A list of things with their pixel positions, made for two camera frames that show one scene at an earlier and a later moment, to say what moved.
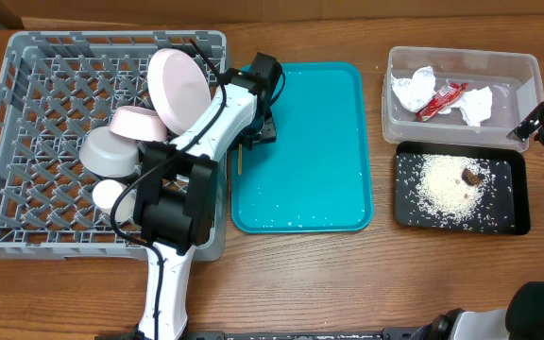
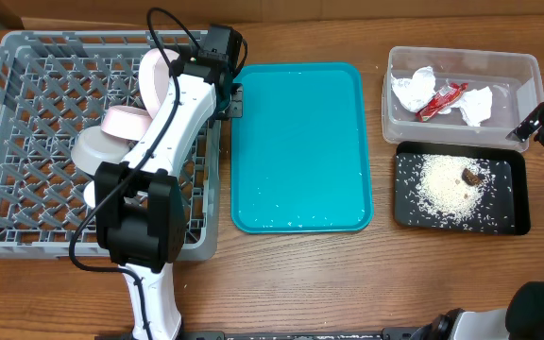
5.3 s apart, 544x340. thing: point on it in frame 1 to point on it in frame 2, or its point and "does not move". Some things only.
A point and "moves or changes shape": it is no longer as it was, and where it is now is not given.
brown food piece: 470,178 does not move
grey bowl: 109,153 moves or changes shape
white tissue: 416,93 does not move
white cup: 105,193 moves or changes shape
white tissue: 475,106 does not move
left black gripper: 263,130 to 235,101
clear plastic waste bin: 460,97 does not move
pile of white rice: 450,186 does not move
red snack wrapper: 441,99 does not move
